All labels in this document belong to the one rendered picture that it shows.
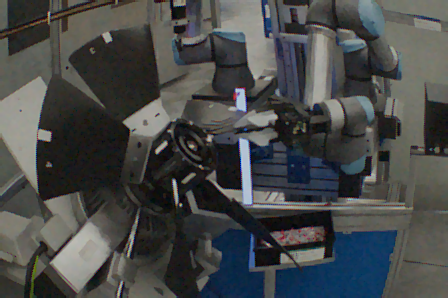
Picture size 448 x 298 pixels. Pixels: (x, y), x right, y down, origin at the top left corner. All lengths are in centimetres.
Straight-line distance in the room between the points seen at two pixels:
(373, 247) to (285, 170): 59
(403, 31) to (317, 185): 122
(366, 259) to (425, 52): 153
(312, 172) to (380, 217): 53
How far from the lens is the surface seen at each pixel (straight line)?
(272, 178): 201
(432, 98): 134
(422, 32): 281
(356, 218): 153
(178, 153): 99
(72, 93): 91
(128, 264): 93
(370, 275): 168
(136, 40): 118
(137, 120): 110
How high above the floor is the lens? 161
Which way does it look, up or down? 22 degrees down
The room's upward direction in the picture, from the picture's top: 5 degrees counter-clockwise
